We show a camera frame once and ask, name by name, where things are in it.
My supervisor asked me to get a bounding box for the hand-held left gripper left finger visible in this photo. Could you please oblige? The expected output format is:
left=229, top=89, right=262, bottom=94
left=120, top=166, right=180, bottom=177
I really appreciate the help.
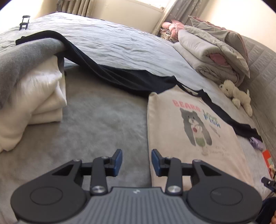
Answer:
left=52, top=149, right=123, bottom=195

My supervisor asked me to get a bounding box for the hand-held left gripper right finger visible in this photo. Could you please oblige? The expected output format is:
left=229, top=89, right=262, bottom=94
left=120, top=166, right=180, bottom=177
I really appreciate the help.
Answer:
left=151, top=149, right=222, bottom=195

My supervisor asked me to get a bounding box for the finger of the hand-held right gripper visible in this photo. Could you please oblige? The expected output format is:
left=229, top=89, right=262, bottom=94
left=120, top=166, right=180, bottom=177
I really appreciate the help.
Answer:
left=261, top=177, right=276, bottom=194

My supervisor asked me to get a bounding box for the black garment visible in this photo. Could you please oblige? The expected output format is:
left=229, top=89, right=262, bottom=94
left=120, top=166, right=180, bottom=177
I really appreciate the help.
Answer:
left=16, top=30, right=264, bottom=194

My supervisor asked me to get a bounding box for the red printed box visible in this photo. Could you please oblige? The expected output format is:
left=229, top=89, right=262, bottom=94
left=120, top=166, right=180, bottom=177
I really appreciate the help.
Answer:
left=262, top=150, right=276, bottom=173

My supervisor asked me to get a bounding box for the dark blue clothing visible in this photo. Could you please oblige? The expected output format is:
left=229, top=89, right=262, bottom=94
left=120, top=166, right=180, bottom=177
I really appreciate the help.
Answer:
left=257, top=195, right=276, bottom=224

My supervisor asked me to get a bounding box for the purple cloth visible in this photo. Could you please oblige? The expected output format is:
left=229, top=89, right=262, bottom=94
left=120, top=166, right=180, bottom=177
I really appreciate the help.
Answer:
left=249, top=137, right=264, bottom=151

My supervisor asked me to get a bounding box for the grey bed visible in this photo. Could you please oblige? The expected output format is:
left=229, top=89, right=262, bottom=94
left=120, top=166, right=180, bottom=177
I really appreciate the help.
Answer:
left=0, top=12, right=272, bottom=224

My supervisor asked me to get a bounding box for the white plush dog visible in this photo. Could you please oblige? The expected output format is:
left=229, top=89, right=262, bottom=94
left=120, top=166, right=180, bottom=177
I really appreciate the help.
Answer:
left=219, top=80, right=253, bottom=117

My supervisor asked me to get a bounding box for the white folded cloth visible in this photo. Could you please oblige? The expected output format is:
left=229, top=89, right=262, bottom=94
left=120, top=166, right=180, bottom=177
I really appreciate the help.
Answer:
left=0, top=56, right=68, bottom=153

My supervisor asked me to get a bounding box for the grey quilted headboard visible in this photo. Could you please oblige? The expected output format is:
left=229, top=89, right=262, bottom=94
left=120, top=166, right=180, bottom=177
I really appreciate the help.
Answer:
left=237, top=35, right=276, bottom=155

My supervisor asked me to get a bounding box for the striped cloth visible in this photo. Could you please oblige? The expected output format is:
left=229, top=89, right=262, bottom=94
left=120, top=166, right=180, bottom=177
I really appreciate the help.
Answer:
left=160, top=32, right=179, bottom=44

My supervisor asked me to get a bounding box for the pink pillow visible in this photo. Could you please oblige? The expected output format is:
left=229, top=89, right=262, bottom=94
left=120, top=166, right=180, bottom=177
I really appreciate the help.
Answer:
left=162, top=19, right=186, bottom=35

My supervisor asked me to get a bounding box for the grey folded garment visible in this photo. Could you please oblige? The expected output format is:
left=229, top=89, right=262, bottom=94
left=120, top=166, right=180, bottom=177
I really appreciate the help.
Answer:
left=0, top=38, right=66, bottom=108

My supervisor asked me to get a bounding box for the folded grey duvet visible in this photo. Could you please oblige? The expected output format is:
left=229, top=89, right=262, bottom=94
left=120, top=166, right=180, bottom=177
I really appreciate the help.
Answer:
left=188, top=15, right=250, bottom=79

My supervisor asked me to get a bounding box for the grey star-print curtain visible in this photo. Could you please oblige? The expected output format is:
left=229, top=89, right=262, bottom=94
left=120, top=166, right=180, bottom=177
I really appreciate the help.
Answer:
left=152, top=0, right=207, bottom=35
left=57, top=0, right=102, bottom=19

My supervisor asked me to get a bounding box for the bright window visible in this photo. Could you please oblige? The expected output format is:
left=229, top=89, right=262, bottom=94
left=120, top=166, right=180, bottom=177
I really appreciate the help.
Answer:
left=134, top=0, right=173, bottom=8

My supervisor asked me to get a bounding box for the black metal frame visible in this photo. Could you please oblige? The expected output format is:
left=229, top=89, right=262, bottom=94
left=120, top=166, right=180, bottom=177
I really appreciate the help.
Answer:
left=19, top=16, right=30, bottom=30

